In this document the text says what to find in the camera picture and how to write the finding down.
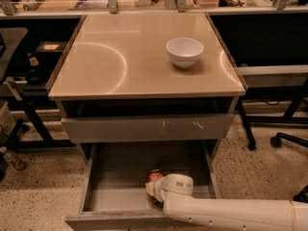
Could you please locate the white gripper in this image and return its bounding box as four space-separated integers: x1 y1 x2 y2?
145 177 166 203

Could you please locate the red coke can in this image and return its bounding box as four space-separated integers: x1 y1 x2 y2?
146 169 164 202

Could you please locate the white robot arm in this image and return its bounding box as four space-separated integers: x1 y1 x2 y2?
145 173 308 231

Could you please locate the open middle drawer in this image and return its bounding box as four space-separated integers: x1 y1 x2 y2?
65 141 220 231

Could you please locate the closed top drawer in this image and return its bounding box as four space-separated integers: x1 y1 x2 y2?
62 114 234 143

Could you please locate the grey drawer cabinet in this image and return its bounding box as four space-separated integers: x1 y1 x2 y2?
44 12 248 231

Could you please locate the black office chair base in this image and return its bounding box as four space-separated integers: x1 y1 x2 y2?
269 131 308 204

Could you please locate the white bowl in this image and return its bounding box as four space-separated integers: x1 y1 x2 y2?
166 38 204 69

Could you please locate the plastic bottle on floor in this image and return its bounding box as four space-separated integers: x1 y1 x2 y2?
0 146 25 170

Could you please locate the grey office chair left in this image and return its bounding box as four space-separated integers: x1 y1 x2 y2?
0 27 28 144

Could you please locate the black desk frame leg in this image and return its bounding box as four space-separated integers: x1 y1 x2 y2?
237 100 256 150

